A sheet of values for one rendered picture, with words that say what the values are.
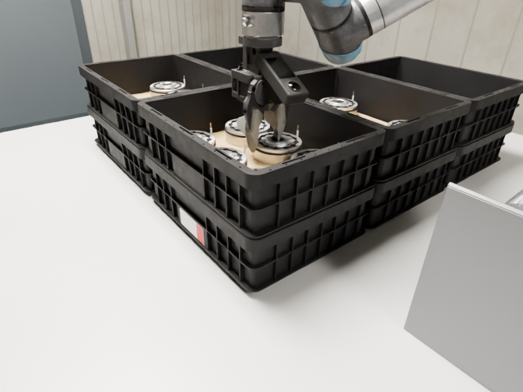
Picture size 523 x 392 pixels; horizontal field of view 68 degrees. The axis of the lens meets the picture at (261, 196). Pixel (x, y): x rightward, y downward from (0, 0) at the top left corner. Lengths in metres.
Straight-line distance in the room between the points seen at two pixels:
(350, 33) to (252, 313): 0.50
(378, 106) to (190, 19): 2.49
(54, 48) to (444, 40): 2.40
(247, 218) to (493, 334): 0.35
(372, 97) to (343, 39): 0.38
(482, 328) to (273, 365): 0.27
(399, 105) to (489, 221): 0.59
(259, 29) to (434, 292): 0.49
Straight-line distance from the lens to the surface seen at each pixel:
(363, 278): 0.72
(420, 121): 0.79
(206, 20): 3.47
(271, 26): 0.71
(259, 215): 0.57
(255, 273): 0.64
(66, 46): 2.99
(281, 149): 0.76
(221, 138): 0.90
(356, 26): 0.74
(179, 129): 0.68
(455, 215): 0.52
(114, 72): 1.23
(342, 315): 0.65
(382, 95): 1.07
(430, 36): 2.67
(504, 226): 0.50
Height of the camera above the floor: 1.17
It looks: 31 degrees down
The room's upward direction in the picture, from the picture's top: 1 degrees clockwise
